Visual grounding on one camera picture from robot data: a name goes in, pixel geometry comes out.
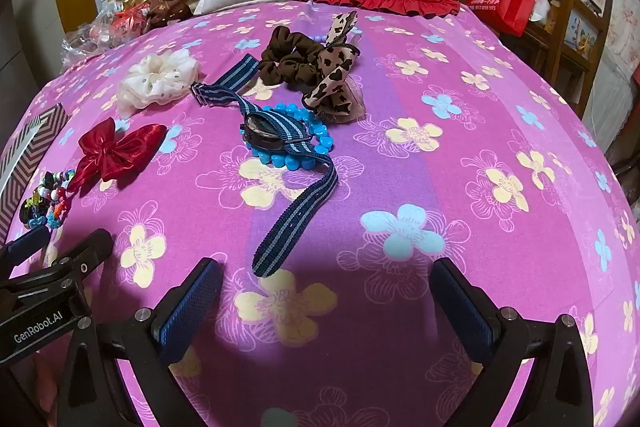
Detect red satin bow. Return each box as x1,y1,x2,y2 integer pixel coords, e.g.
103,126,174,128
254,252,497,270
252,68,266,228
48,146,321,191
75,117,168,192

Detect blue bead bracelet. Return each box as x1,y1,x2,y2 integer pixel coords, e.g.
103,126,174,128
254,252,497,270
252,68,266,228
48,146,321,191
248,103,333,172

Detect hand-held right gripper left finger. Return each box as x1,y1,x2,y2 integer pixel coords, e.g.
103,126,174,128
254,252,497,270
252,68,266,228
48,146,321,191
56,257,224,427

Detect cluster of colourful bead ties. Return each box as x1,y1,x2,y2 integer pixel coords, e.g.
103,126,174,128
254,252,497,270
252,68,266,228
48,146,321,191
19,169,76,230

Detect grey cabinet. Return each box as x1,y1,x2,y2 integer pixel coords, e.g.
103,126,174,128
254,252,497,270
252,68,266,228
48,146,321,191
10,0,66,82

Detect brown scrunchie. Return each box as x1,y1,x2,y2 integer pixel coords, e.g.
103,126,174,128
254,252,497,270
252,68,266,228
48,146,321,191
258,26,326,88

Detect leopard print ribbon bow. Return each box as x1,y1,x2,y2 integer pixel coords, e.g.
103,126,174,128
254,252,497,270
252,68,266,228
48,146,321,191
300,11,367,125

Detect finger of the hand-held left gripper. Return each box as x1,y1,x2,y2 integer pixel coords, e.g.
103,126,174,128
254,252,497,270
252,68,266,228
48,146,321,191
0,223,52,280
0,228,115,295

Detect blue striped strap watch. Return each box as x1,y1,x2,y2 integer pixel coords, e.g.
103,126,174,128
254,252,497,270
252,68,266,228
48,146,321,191
190,54,340,279

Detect chevron striped box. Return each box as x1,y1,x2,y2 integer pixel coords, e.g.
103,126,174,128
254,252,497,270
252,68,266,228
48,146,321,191
0,103,71,243

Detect red packet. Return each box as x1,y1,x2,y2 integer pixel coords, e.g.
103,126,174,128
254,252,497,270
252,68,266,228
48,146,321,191
111,4,151,32

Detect white sheer scrunchie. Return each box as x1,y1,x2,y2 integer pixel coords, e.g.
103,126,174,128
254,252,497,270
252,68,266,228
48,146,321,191
116,48,201,110

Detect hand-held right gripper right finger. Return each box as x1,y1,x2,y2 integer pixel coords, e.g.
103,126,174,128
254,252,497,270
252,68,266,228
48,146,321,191
430,258,608,427

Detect clear plastic bags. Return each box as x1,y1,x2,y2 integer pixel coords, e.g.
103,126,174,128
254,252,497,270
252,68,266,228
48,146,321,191
60,0,151,68

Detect pink floral bedsheet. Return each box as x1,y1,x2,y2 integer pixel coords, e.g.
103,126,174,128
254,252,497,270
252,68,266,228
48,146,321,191
0,2,640,427

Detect wooden chair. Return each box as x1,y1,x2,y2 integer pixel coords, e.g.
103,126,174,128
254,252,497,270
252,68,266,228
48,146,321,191
520,0,615,118

